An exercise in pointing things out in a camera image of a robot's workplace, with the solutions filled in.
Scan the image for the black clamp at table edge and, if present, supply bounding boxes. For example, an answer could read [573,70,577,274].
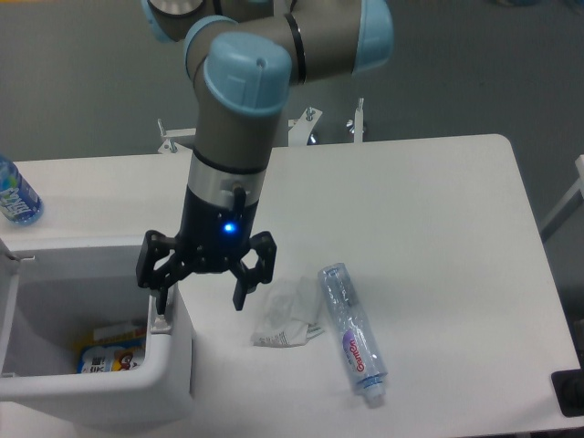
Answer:
[551,369,583,418]

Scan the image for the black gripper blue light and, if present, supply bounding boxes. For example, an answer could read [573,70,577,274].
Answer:
[136,184,277,316]

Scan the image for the white push-lid trash can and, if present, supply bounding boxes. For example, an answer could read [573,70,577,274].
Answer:
[1,238,195,427]

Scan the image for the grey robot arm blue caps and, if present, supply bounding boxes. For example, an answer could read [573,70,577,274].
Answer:
[136,1,394,314]

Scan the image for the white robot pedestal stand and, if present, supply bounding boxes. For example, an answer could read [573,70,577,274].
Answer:
[157,97,367,154]

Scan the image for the colourful snack package in bin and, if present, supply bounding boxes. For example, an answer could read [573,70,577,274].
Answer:
[76,322,147,374]

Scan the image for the crumpled clear plastic wrapper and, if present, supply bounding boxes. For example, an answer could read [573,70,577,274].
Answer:
[250,276,324,348]

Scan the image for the blue labelled water bottle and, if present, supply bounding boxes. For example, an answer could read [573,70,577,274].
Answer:
[1,155,44,226]

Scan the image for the white frame at right edge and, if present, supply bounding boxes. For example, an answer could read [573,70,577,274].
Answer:
[539,155,583,243]

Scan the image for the clear crushed plastic bottle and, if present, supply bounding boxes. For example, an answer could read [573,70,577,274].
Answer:
[318,263,388,408]

